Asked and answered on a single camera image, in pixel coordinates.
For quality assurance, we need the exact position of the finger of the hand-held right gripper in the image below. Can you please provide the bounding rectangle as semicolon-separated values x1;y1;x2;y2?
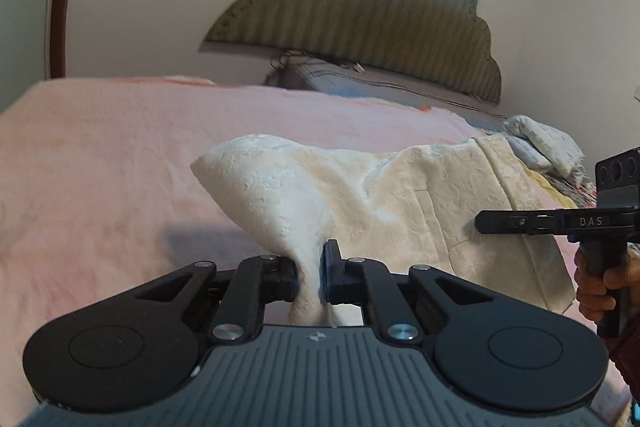
475;208;567;236

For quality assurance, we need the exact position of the yellow cloth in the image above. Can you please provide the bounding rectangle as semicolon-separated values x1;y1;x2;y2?
520;167;566;208

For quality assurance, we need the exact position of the olive striped headboard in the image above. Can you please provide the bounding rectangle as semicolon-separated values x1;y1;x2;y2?
202;0;502;102

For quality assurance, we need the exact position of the patterned blanket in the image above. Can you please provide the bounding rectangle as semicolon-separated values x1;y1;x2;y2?
550;177;598;208

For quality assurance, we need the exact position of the white pillow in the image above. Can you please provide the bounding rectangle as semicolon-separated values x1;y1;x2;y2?
502;114;586;180

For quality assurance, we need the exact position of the white door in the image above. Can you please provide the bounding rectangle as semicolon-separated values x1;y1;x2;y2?
0;0;66;112

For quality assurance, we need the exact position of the pink blanket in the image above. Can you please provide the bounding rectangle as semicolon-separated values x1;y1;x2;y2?
0;77;631;427

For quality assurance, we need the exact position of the black cable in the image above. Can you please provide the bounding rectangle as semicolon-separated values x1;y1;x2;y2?
269;49;307;72

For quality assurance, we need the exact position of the person's right hand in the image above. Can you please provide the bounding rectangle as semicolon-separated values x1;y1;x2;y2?
574;246;640;320

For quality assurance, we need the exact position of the cream embossed blanket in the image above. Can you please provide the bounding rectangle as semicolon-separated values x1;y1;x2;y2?
190;134;576;328

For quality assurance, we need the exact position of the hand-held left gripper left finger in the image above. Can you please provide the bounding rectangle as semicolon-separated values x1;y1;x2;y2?
135;254;302;348

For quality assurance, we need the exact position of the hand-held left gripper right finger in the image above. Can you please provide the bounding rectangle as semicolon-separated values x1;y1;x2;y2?
321;239;494;348

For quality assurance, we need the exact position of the grey mattress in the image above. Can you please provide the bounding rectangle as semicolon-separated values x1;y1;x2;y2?
265;54;508;128

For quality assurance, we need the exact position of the person's right forearm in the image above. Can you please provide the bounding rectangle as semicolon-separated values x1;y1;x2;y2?
606;319;640;427

